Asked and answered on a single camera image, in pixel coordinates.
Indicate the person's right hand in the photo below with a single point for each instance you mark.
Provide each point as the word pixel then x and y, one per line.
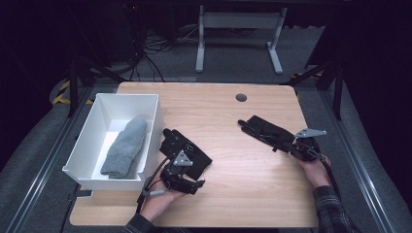
pixel 317 171

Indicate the black glove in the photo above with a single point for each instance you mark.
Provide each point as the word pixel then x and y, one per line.
pixel 171 144
pixel 265 131

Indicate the aluminium floor rail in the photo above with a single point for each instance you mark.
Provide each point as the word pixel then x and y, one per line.
pixel 42 171
pixel 356 161

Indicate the black metal stand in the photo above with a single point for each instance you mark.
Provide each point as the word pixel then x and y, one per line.
pixel 73 90
pixel 338 93

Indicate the white metal table frame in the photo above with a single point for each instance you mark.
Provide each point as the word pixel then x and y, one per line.
pixel 241 20

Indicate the white box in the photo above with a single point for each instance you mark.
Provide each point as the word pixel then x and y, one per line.
pixel 87 145

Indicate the person's left hand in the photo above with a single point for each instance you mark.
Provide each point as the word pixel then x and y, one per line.
pixel 157 202

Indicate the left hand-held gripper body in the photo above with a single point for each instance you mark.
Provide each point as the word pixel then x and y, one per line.
pixel 176 181

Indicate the grey metal table bracket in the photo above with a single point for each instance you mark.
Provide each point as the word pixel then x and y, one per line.
pixel 84 193

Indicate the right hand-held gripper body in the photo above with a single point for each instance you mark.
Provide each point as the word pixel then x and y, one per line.
pixel 306 150

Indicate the dark round table grommet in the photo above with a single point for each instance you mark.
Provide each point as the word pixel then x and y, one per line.
pixel 241 97

